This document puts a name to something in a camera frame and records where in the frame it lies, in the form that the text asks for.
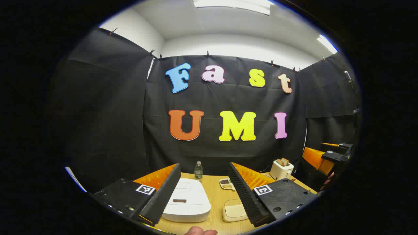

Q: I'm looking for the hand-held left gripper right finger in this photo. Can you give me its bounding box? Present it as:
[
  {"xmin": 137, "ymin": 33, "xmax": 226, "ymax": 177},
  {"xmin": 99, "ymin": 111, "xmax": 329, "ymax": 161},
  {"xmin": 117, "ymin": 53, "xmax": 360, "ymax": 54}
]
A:
[{"xmin": 228, "ymin": 162, "xmax": 319, "ymax": 228}]

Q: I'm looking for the clear container of rice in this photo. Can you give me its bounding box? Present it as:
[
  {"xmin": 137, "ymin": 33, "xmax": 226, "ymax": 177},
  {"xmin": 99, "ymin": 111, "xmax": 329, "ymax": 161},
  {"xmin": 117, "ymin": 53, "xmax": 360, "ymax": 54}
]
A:
[{"xmin": 222, "ymin": 199, "xmax": 249, "ymax": 223}]

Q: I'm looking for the black backdrop cloth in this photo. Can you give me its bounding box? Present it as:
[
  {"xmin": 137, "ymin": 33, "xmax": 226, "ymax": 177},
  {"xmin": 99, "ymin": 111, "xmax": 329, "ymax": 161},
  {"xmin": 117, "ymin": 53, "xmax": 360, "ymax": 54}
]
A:
[{"xmin": 49, "ymin": 28, "xmax": 361, "ymax": 193}]

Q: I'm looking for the white rice cooker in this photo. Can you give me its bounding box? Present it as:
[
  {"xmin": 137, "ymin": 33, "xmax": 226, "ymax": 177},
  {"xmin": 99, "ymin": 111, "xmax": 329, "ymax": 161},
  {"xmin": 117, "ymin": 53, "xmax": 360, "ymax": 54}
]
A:
[{"xmin": 162, "ymin": 178, "xmax": 212, "ymax": 223}]

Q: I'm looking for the white toaster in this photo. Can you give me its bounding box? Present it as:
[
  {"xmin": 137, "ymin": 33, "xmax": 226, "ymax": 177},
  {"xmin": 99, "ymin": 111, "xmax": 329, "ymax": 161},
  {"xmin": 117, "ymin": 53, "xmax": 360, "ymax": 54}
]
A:
[{"xmin": 270, "ymin": 160, "xmax": 294, "ymax": 180}]

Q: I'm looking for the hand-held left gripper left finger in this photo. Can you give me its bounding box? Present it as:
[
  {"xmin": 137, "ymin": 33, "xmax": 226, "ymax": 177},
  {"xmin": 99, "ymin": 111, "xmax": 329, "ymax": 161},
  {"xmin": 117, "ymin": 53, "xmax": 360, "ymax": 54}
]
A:
[{"xmin": 92, "ymin": 163, "xmax": 182, "ymax": 226}]

